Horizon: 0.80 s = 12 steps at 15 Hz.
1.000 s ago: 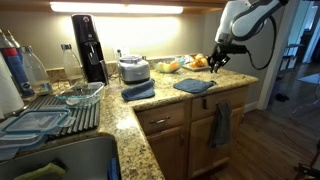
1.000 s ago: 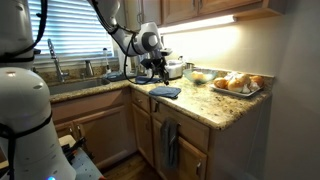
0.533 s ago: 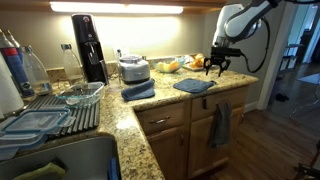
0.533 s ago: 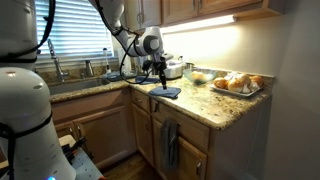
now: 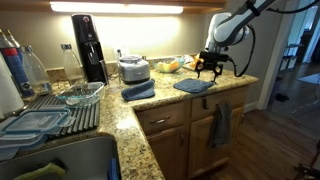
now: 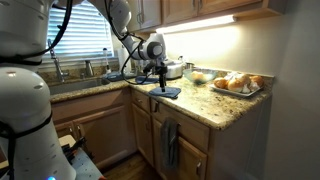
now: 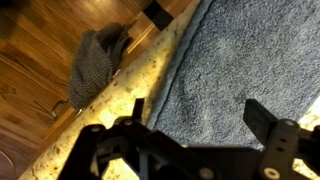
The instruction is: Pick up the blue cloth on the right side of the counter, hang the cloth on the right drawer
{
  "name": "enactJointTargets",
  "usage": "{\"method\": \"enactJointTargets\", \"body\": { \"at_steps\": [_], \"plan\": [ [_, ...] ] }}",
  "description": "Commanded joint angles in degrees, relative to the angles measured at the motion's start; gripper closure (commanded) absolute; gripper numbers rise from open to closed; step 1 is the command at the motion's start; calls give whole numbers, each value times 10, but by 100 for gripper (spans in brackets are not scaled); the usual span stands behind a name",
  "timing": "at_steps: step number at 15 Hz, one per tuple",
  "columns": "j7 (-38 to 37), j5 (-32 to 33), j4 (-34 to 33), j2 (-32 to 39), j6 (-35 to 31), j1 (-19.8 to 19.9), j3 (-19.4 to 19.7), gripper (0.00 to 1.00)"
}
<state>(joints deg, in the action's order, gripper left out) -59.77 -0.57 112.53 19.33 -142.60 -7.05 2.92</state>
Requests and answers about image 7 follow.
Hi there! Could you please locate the blue terry cloth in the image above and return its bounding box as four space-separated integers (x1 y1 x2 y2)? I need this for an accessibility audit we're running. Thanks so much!
145 0 320 152

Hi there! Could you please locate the silver door handle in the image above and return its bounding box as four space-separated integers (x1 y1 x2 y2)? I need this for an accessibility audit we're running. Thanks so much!
49 98 70 119

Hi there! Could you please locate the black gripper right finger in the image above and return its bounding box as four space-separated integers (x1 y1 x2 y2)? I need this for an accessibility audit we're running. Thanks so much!
242 98 320 180

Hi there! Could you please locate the gray knit dish towel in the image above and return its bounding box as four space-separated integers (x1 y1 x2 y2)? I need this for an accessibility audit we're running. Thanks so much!
66 22 133 111

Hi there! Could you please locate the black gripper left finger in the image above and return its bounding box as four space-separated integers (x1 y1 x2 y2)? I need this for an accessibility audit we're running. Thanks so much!
58 98 222 180

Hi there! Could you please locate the silver drawer handle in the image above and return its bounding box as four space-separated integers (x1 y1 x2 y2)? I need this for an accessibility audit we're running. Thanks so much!
75 67 122 117

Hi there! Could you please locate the black drawer hook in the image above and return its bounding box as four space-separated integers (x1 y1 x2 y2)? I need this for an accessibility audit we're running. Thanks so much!
142 0 175 32

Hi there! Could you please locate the wooden drawer front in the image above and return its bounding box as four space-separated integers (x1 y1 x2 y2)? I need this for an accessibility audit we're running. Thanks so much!
39 0 196 144

